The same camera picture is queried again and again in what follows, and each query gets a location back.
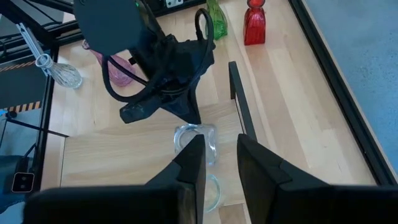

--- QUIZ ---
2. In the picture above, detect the clear square textured glass vase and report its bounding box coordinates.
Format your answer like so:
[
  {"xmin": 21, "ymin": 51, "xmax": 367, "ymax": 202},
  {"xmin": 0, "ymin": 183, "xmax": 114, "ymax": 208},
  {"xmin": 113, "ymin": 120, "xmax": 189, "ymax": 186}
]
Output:
[{"xmin": 173, "ymin": 123, "xmax": 218, "ymax": 167}]

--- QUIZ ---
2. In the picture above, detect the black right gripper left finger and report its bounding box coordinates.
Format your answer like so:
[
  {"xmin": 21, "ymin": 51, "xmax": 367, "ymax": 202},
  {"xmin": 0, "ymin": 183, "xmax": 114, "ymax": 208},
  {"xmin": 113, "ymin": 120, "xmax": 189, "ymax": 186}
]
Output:
[{"xmin": 24, "ymin": 134, "xmax": 206, "ymax": 224}]

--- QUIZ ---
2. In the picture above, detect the clear bulb glass vase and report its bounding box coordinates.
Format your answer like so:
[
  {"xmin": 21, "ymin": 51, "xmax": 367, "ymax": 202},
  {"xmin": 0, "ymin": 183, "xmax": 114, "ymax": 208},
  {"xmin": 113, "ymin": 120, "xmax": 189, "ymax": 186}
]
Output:
[{"xmin": 35, "ymin": 53, "xmax": 83, "ymax": 90}]

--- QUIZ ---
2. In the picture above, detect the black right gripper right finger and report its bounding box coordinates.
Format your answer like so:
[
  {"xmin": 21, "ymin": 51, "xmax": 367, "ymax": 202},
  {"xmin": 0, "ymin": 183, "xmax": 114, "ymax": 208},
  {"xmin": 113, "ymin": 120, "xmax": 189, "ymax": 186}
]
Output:
[{"xmin": 238, "ymin": 134, "xmax": 398, "ymax": 224}]

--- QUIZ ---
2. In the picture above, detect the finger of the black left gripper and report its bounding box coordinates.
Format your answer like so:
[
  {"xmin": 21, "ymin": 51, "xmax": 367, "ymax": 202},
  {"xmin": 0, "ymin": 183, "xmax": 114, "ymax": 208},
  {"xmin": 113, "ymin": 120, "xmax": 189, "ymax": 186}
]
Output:
[
  {"xmin": 119, "ymin": 93, "xmax": 175, "ymax": 124},
  {"xmin": 164, "ymin": 88, "xmax": 202, "ymax": 125}
]

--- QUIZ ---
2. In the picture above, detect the green tall glass vase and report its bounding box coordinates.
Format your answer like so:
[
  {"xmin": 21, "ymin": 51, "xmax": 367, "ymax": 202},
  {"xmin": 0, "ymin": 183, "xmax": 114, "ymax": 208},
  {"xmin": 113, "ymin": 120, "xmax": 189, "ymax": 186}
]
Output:
[{"xmin": 205, "ymin": 0, "xmax": 228, "ymax": 40}]

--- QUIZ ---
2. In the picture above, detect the pink long-neck bulb vase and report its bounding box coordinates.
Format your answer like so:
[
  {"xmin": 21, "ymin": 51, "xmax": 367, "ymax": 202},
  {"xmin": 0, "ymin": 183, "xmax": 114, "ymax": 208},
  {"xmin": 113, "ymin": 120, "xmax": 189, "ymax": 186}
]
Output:
[{"xmin": 82, "ymin": 40, "xmax": 137, "ymax": 87}]

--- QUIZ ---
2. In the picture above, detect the black aluminium table frame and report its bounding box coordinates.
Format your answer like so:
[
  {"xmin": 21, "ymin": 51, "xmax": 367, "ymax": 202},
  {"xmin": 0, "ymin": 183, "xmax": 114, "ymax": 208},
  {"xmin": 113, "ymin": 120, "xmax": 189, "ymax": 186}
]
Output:
[{"xmin": 0, "ymin": 0, "xmax": 398, "ymax": 190}]

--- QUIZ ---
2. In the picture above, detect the small red square glass vase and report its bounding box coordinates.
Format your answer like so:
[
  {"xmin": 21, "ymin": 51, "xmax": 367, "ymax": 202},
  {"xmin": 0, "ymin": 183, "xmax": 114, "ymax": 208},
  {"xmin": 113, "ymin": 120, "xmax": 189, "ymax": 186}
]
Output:
[{"xmin": 243, "ymin": 0, "xmax": 267, "ymax": 46}]

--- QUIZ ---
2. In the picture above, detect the clear tall glass vase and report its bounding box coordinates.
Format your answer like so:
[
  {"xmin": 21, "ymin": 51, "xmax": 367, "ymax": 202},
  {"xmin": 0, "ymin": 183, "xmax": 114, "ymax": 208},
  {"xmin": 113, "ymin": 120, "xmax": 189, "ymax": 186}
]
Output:
[{"xmin": 203, "ymin": 173, "xmax": 222, "ymax": 214}]

